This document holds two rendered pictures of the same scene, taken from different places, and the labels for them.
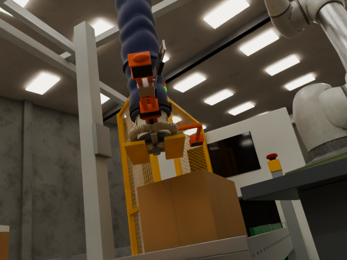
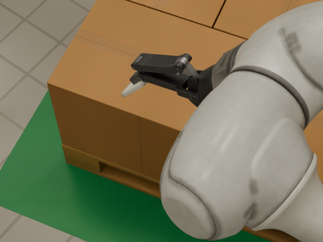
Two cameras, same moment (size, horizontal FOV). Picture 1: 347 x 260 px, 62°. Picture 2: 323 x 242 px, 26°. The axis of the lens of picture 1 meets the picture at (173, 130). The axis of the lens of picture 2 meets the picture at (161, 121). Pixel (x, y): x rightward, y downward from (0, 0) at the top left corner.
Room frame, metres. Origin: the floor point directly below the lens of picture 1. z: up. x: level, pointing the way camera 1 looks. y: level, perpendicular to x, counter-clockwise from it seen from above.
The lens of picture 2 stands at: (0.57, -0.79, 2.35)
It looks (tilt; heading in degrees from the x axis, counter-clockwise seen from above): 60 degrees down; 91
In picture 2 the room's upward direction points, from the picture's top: straight up
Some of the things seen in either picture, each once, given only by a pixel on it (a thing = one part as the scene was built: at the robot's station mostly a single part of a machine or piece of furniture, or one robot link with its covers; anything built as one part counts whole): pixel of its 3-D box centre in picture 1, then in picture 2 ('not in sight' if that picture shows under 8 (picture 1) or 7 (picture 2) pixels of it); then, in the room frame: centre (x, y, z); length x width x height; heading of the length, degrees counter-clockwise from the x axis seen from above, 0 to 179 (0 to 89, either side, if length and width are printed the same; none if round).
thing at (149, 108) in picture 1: (150, 109); not in sight; (1.19, 0.09, 1.21); 0.10 x 0.08 x 0.06; 94
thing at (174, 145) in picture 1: (173, 145); not in sight; (1.45, 0.01, 1.10); 0.34 x 0.10 x 0.05; 4
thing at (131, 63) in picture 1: (140, 65); not in sight; (0.84, 0.07, 1.20); 0.08 x 0.07 x 0.05; 4
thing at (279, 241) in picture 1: (280, 243); not in sight; (2.42, -0.64, 0.50); 2.31 x 0.05 x 0.19; 158
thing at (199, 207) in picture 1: (196, 217); not in sight; (1.79, -0.04, 0.75); 0.60 x 0.40 x 0.40; 157
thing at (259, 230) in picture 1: (274, 229); not in sight; (2.77, -0.72, 0.60); 1.60 x 0.11 x 0.09; 158
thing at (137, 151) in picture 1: (138, 151); not in sight; (1.43, 0.20, 1.10); 0.34 x 0.10 x 0.05; 4
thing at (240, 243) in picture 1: (174, 255); not in sight; (1.46, 0.10, 0.58); 0.70 x 0.03 x 0.06; 68
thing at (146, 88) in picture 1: (145, 86); not in sight; (0.98, 0.07, 1.20); 0.07 x 0.07 x 0.04; 4
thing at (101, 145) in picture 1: (101, 140); not in sight; (2.49, 0.67, 1.62); 0.20 x 0.05 x 0.30; 158
